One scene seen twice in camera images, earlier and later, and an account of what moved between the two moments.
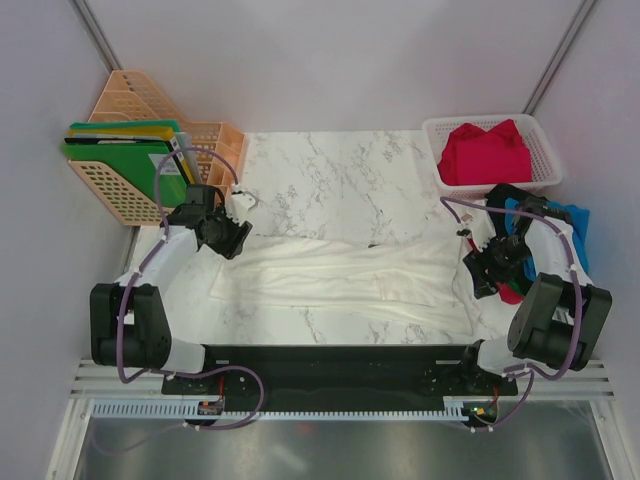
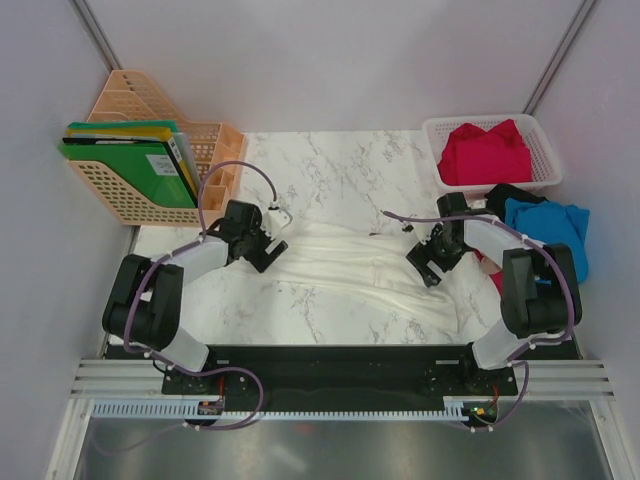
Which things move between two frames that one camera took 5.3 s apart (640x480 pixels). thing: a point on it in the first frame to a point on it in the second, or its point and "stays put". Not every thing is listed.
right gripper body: x=501 y=259 to x=439 y=249
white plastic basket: x=545 y=169 stays put
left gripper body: x=227 y=235 to x=258 y=241
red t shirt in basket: x=472 y=156 stays put
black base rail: x=453 y=374 stays put
